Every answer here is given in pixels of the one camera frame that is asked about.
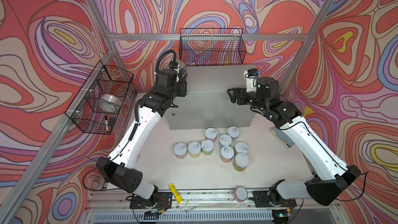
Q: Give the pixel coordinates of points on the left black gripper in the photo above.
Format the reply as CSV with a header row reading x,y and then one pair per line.
x,y
182,86

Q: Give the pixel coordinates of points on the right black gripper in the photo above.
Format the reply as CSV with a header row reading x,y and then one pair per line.
x,y
241,92

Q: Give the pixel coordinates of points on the pink label can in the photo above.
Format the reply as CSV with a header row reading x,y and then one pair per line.
x,y
180,150

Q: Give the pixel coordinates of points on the dark blue tin can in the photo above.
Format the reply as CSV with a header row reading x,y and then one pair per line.
x,y
181,67

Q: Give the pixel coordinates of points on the green yellow peach can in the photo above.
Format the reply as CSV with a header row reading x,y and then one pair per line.
x,y
241,161

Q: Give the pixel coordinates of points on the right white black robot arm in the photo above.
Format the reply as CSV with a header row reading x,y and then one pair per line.
x,y
331,175

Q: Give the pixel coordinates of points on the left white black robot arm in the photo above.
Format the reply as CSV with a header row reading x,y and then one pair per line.
x,y
118,168

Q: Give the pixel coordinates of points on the grey metal cabinet box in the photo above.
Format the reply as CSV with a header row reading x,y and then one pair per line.
x,y
207,103

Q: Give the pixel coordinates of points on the back right white lid can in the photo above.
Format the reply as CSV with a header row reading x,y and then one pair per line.
x,y
234,133

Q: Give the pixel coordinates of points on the white lid can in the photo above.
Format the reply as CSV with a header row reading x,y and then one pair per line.
x,y
234,133
225,140

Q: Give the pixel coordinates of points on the center white lid can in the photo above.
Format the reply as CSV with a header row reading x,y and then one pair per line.
x,y
225,140

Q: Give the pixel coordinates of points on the back left pink can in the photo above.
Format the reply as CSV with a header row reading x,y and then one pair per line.
x,y
211,134

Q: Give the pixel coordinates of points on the right yellow label can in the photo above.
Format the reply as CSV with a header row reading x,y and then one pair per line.
x,y
241,147

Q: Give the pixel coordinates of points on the yellow label can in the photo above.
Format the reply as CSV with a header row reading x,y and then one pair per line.
x,y
194,149
241,147

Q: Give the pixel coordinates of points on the grey stapler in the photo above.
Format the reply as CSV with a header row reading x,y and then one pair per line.
x,y
282,137

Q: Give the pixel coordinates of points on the green label can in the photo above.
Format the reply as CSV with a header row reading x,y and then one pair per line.
x,y
207,147

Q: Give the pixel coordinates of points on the silver tape roll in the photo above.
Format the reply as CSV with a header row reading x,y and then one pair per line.
x,y
109,103

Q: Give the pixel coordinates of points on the pink tape roll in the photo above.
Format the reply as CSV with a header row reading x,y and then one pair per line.
x,y
240,194

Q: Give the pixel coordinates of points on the yellow glue tube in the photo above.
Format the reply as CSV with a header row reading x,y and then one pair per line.
x,y
175,193

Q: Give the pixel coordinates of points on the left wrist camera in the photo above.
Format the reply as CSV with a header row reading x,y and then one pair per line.
x,y
174,65

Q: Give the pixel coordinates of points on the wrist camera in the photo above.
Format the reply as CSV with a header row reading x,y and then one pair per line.
x,y
252,73
174,65

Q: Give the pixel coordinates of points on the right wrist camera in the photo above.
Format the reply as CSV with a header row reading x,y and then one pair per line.
x,y
252,73

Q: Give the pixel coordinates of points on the back black wire basket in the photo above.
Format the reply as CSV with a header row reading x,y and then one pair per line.
x,y
212,46

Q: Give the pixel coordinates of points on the black wire basket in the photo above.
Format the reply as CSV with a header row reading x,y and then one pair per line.
x,y
99,108
212,46

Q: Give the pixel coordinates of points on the left black wire basket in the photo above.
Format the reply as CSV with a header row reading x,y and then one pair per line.
x,y
99,108

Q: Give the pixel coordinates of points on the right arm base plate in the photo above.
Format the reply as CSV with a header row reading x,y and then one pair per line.
x,y
265,198

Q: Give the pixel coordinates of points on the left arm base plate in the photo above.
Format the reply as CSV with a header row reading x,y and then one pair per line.
x,y
160,200

